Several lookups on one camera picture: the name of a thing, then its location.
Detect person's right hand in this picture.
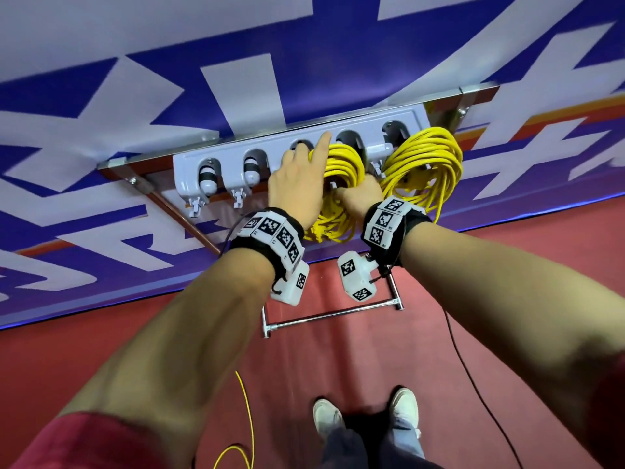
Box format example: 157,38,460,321
334,175,388,227

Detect person's left hand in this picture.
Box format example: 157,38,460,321
266,130,334,233

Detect metal rack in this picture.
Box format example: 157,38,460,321
96,83,502,341

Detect person's left forearm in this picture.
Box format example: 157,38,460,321
57,247,281,469

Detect person's right forearm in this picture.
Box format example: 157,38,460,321
398,220,625,448

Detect person's dark trousers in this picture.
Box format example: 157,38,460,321
319,410,443,469

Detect black marker wristband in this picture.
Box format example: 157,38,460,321
227,206,308,285
360,195,434,270

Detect blue banner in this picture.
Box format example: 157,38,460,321
0,0,625,331

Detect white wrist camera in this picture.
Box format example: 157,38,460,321
336,249,380,304
268,259,313,309

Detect black cable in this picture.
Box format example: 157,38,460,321
443,307,525,469

